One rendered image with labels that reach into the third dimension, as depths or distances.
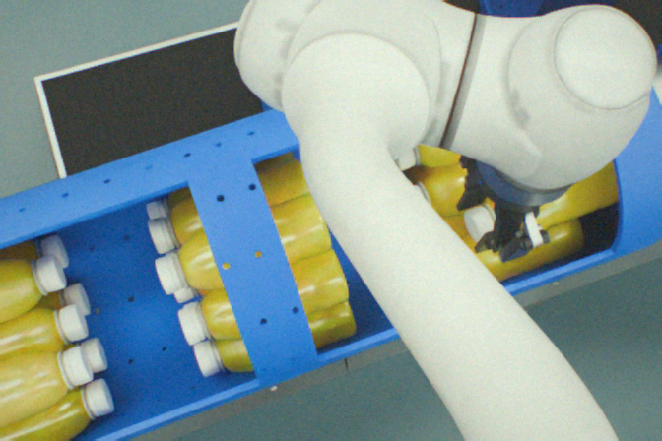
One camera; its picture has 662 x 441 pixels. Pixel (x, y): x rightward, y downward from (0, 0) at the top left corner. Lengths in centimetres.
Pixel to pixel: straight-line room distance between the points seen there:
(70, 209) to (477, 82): 44
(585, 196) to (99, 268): 58
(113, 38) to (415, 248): 192
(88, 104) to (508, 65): 158
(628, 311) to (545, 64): 165
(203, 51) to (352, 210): 165
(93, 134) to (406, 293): 168
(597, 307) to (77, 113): 126
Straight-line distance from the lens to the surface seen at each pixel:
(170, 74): 212
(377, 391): 208
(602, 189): 104
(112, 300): 115
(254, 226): 86
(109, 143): 208
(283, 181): 98
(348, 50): 60
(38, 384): 99
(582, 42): 61
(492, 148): 65
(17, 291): 100
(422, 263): 46
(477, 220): 100
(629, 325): 222
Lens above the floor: 206
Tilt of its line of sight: 75 degrees down
